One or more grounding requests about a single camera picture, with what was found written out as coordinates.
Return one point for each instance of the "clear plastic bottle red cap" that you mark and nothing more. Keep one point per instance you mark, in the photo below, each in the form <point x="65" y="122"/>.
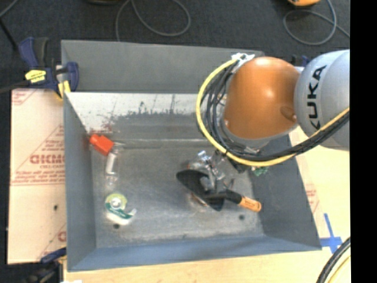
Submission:
<point x="101" y="144"/>

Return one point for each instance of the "brown cardboard board red print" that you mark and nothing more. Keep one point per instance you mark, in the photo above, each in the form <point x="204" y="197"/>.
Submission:
<point x="35" y="211"/>

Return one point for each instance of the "green and white tape dispenser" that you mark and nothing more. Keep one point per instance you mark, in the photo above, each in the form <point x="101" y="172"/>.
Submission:
<point x="116" y="203"/>

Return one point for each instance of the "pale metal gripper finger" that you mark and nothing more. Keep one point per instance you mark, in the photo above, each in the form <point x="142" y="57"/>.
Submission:
<point x="212" y="181"/>
<point x="201" y="160"/>

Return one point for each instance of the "grey metal bin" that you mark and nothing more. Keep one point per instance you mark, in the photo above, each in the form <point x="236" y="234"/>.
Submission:
<point x="165" y="225"/>

